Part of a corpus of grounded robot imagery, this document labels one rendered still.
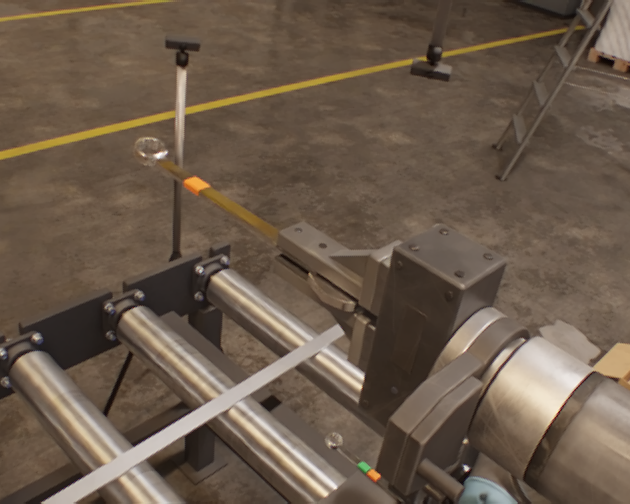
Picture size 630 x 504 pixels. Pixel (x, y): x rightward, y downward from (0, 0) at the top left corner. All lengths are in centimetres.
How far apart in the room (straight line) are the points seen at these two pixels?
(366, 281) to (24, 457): 238
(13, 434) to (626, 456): 259
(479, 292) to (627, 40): 854
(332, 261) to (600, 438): 20
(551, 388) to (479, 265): 8
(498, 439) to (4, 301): 316
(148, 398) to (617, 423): 260
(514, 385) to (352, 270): 13
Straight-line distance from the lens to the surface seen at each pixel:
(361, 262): 45
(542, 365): 39
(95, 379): 299
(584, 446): 38
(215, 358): 191
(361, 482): 117
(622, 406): 39
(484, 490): 82
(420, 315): 40
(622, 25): 892
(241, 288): 194
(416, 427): 35
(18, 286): 353
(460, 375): 38
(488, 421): 39
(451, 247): 41
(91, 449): 154
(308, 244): 47
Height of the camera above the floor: 206
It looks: 32 degrees down
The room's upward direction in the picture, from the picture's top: 9 degrees clockwise
